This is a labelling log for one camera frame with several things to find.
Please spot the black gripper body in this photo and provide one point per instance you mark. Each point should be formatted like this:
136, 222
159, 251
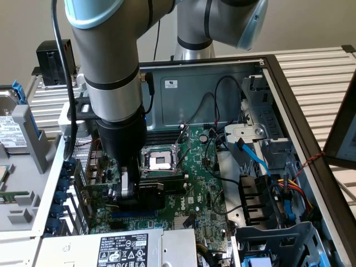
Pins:
122, 139

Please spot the green graphics card black fan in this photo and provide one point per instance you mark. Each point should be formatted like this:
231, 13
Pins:
97, 194

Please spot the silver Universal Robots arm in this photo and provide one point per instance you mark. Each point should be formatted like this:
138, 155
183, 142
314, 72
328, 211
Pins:
111, 55

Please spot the thin locking lever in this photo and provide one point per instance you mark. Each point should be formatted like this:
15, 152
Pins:
158, 170

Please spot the short black expansion slot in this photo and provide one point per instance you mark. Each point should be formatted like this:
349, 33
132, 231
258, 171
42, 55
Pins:
116, 225

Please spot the black RAM slot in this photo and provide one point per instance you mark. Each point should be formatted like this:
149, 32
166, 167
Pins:
172, 178
162, 141
164, 133

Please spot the CPU socket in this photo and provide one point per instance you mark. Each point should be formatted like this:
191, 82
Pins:
160, 161

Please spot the blue slot clip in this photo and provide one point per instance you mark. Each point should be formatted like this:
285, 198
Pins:
57, 210
70, 164
60, 197
63, 185
64, 173
53, 224

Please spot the silver socket cover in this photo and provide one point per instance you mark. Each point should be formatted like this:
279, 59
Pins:
180, 136

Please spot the small silver heat sink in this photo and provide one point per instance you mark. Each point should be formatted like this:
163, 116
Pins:
179, 222

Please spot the green Dell motherboard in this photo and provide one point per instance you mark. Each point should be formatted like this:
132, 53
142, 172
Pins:
194, 167

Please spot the white case label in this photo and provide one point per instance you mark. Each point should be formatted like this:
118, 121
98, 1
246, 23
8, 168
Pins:
171, 84

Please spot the silver power supply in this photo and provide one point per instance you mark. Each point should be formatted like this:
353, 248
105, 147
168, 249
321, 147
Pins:
178, 247

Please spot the coin cell battery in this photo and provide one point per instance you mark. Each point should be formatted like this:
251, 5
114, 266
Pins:
203, 138

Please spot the open grey PC case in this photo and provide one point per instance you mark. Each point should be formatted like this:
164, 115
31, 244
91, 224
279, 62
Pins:
192, 94

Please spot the grey parts rack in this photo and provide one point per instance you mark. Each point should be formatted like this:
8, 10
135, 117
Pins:
27, 178

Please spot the black box device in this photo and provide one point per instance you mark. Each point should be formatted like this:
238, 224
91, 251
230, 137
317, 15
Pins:
47, 64

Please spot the bare green RAM stick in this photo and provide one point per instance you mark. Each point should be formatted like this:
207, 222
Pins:
14, 195

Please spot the silver hard disk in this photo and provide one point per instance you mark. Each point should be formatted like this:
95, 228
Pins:
8, 130

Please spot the CPU chip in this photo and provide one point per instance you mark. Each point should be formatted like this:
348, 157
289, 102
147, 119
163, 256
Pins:
4, 175

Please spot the black plastic fan shroud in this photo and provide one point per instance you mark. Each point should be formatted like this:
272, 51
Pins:
253, 194

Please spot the silver disk bay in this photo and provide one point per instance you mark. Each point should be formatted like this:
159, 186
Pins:
250, 130

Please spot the blue plastic latch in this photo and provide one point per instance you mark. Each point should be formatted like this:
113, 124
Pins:
289, 215

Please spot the grey disk bay cage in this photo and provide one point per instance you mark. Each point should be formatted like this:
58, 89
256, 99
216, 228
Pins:
294, 236

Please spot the dark framed panel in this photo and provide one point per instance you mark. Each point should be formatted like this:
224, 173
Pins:
339, 139

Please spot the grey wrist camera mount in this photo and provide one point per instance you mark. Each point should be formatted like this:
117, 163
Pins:
63, 119

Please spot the blue disk rail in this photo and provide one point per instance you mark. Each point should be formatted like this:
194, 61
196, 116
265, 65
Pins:
19, 91

